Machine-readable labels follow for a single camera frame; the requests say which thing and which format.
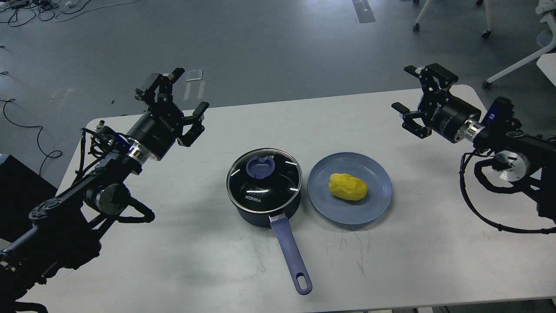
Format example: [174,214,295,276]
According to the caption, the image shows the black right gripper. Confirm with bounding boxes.
[391,63,481,144]

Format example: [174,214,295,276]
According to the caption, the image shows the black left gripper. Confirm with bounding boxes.
[127,68,210,160]

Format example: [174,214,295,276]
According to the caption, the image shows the glass lid with blue knob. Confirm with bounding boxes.
[226,148,302,214]

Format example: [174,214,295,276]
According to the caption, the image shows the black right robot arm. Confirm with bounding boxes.
[391,63,555,234]

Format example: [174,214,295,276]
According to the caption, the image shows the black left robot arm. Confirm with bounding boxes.
[1,67,209,313]

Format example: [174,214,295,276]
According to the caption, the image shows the yellow potato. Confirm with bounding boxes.
[328,173,369,201]

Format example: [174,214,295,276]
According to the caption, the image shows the white chair legs with casters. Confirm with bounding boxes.
[412,0,494,40]

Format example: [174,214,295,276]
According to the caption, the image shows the blue round plate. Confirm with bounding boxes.
[307,152,393,225]

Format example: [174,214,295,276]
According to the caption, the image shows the white office chair base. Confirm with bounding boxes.
[482,0,556,89]

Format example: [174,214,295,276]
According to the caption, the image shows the black box at left edge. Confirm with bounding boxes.
[0,154,57,243]

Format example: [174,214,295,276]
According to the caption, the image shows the dark blue saucepan with handle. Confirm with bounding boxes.
[226,148,313,296]

